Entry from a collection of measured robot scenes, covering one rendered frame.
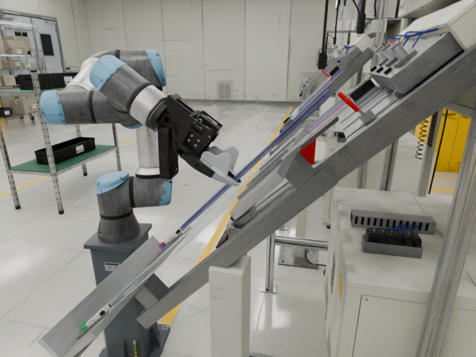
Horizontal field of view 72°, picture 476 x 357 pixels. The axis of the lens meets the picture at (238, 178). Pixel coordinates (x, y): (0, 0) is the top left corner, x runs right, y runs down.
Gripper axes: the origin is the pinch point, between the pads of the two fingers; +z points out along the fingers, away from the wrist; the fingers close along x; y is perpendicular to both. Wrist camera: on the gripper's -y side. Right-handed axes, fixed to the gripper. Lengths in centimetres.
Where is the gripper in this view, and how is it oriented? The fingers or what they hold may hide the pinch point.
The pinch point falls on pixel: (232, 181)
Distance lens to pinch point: 67.2
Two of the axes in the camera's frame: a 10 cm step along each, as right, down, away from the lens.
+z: 7.9, 6.1, -0.2
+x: 2.8, -3.3, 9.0
